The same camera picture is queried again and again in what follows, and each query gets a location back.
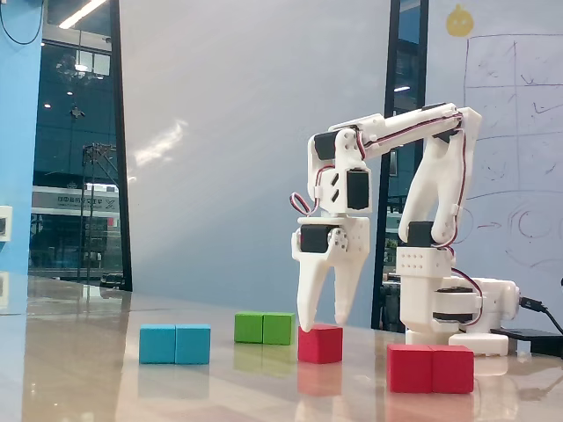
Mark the small red cube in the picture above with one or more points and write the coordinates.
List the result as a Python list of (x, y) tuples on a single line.
[(321, 345)]

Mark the slim black window frame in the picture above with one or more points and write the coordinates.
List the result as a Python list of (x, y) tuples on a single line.
[(119, 132)]

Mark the long red block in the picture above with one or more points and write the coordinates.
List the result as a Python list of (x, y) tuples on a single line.
[(431, 369)]

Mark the whiteboard with marker drawings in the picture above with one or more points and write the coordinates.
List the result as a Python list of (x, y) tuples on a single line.
[(528, 66)]

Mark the white wall socket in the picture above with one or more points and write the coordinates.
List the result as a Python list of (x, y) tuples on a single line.
[(5, 222)]

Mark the long blue block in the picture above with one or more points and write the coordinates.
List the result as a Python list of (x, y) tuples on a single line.
[(176, 345)]

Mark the black metal scaffold tower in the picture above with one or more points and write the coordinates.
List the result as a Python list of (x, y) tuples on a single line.
[(99, 148)]

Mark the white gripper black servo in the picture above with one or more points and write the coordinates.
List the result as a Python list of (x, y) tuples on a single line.
[(357, 239)]

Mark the flat black box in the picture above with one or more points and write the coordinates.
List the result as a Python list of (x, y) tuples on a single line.
[(528, 335)]

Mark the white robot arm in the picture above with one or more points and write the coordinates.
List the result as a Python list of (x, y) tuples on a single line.
[(501, 303)]

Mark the wide black window frame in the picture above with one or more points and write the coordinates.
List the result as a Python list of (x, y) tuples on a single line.
[(392, 66)]

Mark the yellow round sticker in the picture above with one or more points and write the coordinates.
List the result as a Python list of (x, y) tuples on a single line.
[(459, 21)]

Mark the long green block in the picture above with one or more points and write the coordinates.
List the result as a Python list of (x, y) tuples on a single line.
[(264, 329)]

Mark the ceiling light strip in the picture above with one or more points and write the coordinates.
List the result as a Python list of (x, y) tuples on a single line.
[(83, 13)]

